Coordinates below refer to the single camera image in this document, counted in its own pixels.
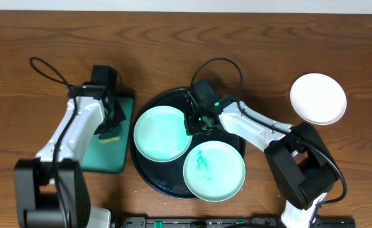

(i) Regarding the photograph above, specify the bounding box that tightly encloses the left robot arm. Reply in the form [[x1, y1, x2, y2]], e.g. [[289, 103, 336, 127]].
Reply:
[[13, 85, 124, 227]]

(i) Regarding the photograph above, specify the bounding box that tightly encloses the white plate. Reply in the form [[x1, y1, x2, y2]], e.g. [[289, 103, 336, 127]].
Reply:
[[290, 73, 347, 125]]

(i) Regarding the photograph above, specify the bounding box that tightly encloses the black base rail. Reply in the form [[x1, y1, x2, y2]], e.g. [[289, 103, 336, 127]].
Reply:
[[110, 217, 356, 228]]

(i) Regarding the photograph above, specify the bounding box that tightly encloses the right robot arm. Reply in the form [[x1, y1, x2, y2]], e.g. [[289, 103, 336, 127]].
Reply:
[[184, 97, 344, 227]]

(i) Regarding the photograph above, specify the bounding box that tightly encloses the green yellow sponge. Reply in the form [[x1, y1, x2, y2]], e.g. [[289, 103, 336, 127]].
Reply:
[[98, 127, 121, 144]]

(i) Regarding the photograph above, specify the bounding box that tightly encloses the black round tray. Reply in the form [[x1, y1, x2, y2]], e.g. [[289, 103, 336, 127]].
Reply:
[[130, 87, 246, 200]]

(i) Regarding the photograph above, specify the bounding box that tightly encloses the mint green plate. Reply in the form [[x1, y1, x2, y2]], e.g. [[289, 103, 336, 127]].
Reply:
[[183, 141, 246, 202], [133, 106, 193, 163]]

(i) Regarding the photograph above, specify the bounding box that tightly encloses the black rectangular water tray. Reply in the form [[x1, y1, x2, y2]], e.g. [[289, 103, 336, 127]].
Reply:
[[81, 91, 135, 174]]

